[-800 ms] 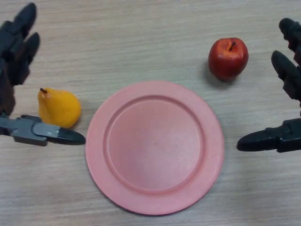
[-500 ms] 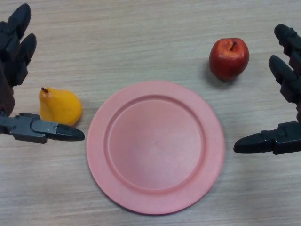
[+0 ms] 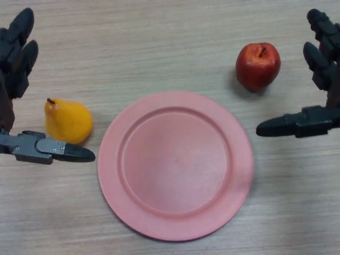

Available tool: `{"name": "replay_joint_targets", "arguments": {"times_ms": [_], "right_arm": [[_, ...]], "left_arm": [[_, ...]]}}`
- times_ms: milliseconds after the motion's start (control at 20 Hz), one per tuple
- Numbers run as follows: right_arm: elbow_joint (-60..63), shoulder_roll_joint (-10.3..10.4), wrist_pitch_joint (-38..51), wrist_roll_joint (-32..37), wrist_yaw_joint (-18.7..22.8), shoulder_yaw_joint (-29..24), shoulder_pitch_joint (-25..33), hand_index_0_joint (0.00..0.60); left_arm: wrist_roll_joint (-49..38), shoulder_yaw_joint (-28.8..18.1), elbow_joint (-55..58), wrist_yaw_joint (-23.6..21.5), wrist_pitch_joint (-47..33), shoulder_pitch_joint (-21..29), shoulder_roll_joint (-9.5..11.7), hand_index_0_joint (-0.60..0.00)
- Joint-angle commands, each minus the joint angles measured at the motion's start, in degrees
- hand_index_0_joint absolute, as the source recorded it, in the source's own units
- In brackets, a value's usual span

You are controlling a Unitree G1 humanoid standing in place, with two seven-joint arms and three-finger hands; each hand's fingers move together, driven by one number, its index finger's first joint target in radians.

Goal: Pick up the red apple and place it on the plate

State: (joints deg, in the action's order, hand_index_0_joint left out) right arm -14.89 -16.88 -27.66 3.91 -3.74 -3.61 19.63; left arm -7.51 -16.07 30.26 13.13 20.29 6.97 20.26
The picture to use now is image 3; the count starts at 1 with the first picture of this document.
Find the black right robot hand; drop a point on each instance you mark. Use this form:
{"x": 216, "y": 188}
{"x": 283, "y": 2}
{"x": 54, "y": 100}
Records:
{"x": 313, "y": 123}

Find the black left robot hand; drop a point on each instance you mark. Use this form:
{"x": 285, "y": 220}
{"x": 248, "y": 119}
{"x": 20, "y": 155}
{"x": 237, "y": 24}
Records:
{"x": 14, "y": 69}

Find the red apple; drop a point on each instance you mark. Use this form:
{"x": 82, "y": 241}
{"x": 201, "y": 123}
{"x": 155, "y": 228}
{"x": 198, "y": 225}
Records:
{"x": 255, "y": 70}

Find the pink round plate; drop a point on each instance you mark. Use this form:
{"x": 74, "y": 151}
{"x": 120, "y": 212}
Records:
{"x": 175, "y": 166}

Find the yellow pear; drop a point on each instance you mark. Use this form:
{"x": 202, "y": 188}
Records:
{"x": 69, "y": 122}

